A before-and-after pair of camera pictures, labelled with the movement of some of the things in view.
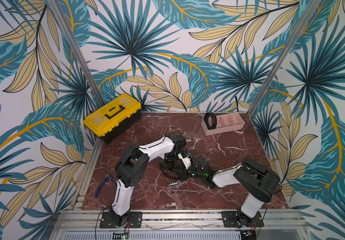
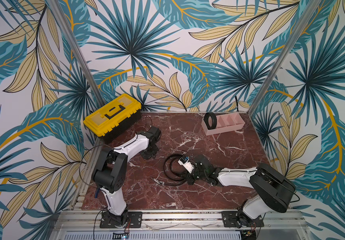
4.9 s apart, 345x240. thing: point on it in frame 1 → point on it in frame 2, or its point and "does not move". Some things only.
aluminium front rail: (178, 225) does not move
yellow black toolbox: (114, 120) does not move
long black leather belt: (178, 168) → (172, 179)
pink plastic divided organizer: (225, 122) does not move
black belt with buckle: (214, 120) does not move
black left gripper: (166, 165) → (148, 156)
